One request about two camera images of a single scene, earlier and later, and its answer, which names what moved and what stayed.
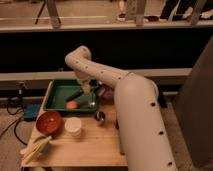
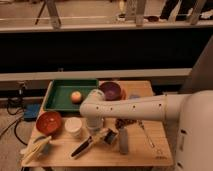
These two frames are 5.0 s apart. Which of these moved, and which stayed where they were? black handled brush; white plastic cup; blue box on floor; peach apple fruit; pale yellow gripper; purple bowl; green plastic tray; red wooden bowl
Moved: black handled brush; peach apple fruit; pale yellow gripper
Stayed: white plastic cup; red wooden bowl; green plastic tray; purple bowl; blue box on floor
